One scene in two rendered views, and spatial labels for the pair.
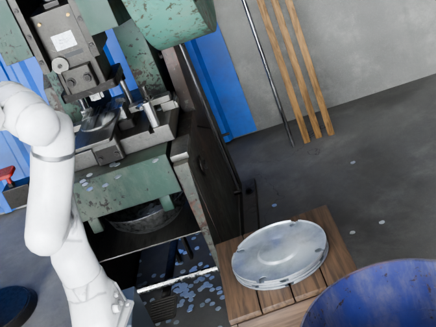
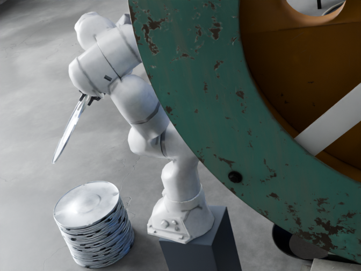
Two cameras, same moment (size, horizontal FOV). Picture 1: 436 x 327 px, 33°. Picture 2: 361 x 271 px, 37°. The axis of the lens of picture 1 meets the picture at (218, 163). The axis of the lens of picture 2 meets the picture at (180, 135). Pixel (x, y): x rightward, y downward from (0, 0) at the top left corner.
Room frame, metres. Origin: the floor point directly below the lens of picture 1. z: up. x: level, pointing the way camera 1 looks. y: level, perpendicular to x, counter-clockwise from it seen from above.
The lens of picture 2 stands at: (2.27, -0.77, 1.63)
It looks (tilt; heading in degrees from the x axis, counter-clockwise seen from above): 32 degrees down; 111
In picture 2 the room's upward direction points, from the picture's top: 15 degrees counter-clockwise
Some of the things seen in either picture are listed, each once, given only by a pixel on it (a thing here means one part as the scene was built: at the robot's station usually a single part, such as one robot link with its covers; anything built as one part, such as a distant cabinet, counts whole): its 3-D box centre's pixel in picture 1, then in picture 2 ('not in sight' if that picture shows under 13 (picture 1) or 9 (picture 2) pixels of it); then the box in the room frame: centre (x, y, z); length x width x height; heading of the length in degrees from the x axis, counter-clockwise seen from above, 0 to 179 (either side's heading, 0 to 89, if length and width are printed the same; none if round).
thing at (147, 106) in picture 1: (150, 113); not in sight; (2.31, 0.14, 0.75); 0.03 x 0.03 x 0.10; 80
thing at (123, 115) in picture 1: (106, 113); not in sight; (2.46, 0.30, 0.76); 0.15 x 0.09 x 0.05; 80
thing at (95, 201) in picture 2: not in sight; (86, 203); (1.17, 0.79, 0.25); 0.29 x 0.29 x 0.01
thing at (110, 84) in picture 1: (94, 86); not in sight; (2.47, 0.29, 0.86); 0.20 x 0.16 x 0.05; 80
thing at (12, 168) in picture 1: (9, 180); not in sight; (2.30, 0.66, 0.72); 0.07 x 0.06 x 0.08; 170
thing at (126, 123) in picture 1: (110, 121); not in sight; (2.47, 0.29, 0.72); 0.20 x 0.16 x 0.03; 80
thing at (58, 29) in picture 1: (69, 44); not in sight; (2.42, 0.30, 1.04); 0.17 x 0.15 x 0.30; 170
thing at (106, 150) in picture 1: (104, 144); not in sight; (2.29, 0.33, 0.72); 0.25 x 0.14 x 0.14; 170
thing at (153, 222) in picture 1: (149, 205); not in sight; (2.47, 0.30, 0.36); 0.34 x 0.34 x 0.10
